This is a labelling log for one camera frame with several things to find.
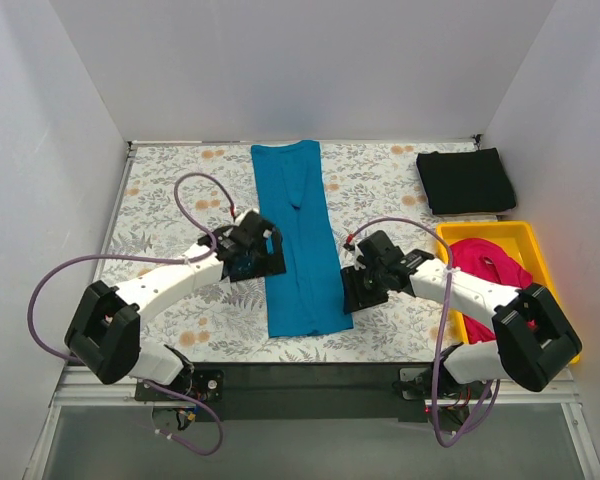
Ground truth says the teal blue t shirt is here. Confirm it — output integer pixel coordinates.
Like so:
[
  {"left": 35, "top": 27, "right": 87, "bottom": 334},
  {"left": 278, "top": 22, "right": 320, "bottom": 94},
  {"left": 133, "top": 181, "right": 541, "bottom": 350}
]
[{"left": 251, "top": 140, "right": 353, "bottom": 337}]

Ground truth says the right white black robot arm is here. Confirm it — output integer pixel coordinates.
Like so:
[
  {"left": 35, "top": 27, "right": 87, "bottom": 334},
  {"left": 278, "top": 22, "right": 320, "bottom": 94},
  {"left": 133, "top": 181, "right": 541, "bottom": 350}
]
[{"left": 341, "top": 231, "right": 582, "bottom": 398}]

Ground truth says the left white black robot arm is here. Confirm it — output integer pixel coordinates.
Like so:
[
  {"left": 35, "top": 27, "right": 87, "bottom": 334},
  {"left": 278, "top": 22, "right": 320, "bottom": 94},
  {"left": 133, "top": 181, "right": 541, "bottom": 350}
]
[{"left": 65, "top": 210, "right": 286, "bottom": 400}]

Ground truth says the floral patterned table mat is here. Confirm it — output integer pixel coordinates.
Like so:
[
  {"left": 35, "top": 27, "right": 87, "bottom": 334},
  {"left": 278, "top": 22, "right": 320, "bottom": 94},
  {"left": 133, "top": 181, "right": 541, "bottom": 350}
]
[{"left": 99, "top": 141, "right": 474, "bottom": 363}]

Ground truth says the magenta pink t shirt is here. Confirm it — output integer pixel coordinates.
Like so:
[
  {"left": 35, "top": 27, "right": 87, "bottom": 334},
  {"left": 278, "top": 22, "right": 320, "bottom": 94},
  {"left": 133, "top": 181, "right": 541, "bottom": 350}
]
[{"left": 447, "top": 237, "right": 536, "bottom": 346}]

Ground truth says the folded black t shirt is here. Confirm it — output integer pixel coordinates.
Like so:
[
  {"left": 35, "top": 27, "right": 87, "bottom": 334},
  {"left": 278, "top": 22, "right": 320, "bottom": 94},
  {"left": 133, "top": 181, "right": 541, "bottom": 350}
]
[{"left": 416, "top": 148, "right": 517, "bottom": 216}]

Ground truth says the yellow plastic tray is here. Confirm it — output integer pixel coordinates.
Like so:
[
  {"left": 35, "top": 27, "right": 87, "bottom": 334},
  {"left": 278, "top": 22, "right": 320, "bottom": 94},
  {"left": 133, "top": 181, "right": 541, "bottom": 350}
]
[{"left": 436, "top": 220, "right": 581, "bottom": 368}]

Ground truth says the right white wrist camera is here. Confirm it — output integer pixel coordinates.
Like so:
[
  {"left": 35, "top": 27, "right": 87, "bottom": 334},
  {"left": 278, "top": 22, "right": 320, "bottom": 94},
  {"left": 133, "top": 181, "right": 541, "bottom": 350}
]
[{"left": 343, "top": 234, "right": 366, "bottom": 269}]

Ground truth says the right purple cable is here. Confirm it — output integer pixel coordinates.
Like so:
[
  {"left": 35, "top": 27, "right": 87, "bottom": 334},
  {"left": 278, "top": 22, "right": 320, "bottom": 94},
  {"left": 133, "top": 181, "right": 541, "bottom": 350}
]
[{"left": 344, "top": 216, "right": 501, "bottom": 448}]

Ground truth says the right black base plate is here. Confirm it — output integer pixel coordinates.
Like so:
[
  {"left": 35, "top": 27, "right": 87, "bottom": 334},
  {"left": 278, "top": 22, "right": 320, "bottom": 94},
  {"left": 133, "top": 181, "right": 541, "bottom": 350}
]
[{"left": 392, "top": 364, "right": 486, "bottom": 400}]

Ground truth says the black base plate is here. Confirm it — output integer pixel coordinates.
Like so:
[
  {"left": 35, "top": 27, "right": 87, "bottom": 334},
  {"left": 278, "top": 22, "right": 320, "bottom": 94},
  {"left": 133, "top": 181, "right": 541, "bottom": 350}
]
[
  {"left": 392, "top": 364, "right": 486, "bottom": 400},
  {"left": 134, "top": 368, "right": 225, "bottom": 402}
]

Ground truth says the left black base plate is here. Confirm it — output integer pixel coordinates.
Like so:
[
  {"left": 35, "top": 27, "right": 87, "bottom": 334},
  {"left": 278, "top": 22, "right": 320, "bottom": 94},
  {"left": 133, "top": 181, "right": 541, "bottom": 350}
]
[{"left": 134, "top": 368, "right": 225, "bottom": 402}]

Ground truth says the aluminium frame rail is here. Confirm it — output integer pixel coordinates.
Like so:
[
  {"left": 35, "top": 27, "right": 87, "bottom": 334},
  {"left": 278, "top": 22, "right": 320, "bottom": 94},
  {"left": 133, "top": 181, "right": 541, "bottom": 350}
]
[{"left": 51, "top": 367, "right": 581, "bottom": 407}]

